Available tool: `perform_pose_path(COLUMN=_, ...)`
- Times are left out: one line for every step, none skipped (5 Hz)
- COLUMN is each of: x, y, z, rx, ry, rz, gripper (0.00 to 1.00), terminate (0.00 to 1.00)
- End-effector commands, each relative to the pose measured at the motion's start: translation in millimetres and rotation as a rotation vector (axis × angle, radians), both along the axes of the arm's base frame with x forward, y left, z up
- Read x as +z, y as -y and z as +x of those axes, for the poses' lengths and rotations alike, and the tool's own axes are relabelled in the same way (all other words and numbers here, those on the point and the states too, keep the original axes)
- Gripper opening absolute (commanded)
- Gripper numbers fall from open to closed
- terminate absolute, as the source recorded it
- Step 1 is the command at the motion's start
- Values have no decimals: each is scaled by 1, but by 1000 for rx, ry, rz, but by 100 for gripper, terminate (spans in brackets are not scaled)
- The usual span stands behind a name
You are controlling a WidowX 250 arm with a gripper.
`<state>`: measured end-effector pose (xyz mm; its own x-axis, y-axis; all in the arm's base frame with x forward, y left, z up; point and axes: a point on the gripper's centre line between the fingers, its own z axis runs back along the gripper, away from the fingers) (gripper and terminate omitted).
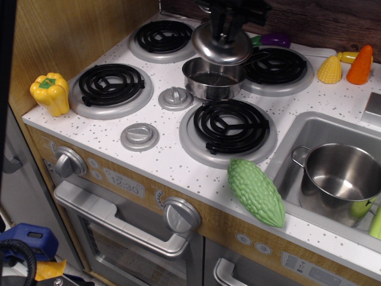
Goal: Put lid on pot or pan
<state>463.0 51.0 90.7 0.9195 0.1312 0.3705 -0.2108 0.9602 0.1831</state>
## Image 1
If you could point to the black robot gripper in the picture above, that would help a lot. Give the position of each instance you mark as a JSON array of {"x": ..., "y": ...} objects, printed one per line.
[{"x": 240, "y": 12}]

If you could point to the round steel pot lid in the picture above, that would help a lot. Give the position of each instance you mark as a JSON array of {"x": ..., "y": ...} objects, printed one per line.
[{"x": 221, "y": 51}]

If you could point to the large steel pot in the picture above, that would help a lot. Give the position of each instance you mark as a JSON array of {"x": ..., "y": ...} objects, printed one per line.
[{"x": 339, "y": 181}]

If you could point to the purple toy eggplant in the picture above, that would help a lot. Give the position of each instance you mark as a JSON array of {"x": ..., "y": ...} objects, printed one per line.
[{"x": 276, "y": 39}]

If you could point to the black rear right burner coil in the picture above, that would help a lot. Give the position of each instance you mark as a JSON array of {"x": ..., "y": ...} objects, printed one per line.
[{"x": 274, "y": 66}]

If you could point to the black burner coil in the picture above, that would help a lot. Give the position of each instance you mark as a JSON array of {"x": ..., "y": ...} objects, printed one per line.
[
  {"x": 230, "y": 126},
  {"x": 110, "y": 84},
  {"x": 274, "y": 66},
  {"x": 163, "y": 37}
]

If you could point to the small steel saucepan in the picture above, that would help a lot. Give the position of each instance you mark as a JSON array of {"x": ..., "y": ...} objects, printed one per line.
[{"x": 211, "y": 82}]

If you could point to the black rear left burner coil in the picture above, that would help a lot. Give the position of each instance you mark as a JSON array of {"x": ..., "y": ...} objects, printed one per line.
[{"x": 163, "y": 37}]

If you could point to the grey middle stove knob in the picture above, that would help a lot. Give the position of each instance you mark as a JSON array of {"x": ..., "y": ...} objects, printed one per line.
[{"x": 175, "y": 99}]

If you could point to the grey stove knob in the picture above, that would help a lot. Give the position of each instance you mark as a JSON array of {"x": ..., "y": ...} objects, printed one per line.
[
  {"x": 175, "y": 99},
  {"x": 139, "y": 137}
]

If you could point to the black front right burner coil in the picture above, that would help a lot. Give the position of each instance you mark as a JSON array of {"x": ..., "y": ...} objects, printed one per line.
[{"x": 230, "y": 126}]

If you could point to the yellow toy corn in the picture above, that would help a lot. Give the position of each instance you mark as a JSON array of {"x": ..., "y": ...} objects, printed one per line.
[{"x": 330, "y": 71}]

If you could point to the grey toy sink basin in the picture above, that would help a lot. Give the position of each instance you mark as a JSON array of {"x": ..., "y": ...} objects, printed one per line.
[{"x": 312, "y": 129}]

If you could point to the yellow toy sausage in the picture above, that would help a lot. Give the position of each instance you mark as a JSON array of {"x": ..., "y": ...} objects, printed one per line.
[{"x": 347, "y": 56}]

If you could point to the black front left burner coil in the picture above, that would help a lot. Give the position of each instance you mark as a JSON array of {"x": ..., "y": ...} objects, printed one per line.
[{"x": 110, "y": 84}]

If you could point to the orange toy carrot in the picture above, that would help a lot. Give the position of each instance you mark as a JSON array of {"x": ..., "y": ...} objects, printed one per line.
[{"x": 360, "y": 69}]

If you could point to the grey front stove knob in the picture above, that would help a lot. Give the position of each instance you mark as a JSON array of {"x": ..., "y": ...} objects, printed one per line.
[{"x": 139, "y": 137}]

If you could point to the green toy bitter gourd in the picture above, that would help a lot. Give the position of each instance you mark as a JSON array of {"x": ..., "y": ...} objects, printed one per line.
[{"x": 256, "y": 192}]

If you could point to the silver faucet base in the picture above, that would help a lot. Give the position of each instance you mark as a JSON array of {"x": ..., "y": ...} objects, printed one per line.
[{"x": 372, "y": 111}]

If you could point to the yellow toy bell pepper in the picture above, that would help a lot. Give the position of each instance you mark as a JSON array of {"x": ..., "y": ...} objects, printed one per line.
[{"x": 51, "y": 92}]

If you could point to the silver right oven dial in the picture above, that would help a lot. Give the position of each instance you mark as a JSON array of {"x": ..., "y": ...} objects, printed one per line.
[{"x": 180, "y": 216}]

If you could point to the silver oven dial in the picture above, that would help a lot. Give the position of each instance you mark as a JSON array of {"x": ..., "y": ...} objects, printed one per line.
[
  {"x": 180, "y": 216},
  {"x": 69, "y": 163}
]

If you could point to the silver left oven dial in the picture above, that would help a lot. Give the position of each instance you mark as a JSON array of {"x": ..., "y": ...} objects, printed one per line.
[{"x": 69, "y": 163}]

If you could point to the green toy vegetable in sink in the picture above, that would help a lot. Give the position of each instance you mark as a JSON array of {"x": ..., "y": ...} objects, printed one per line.
[{"x": 375, "y": 222}]

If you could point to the blue clamp device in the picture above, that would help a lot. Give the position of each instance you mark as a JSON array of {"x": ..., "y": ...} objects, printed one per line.
[{"x": 41, "y": 240}]

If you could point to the silver oven door handle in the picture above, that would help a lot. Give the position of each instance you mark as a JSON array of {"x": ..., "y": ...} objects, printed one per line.
[{"x": 104, "y": 213}]

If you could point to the silver dishwasher handle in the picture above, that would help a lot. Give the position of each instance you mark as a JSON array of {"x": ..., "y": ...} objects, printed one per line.
[{"x": 223, "y": 273}]

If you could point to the grey fridge door handle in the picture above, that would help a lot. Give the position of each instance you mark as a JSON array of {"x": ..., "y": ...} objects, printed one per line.
[{"x": 11, "y": 162}]

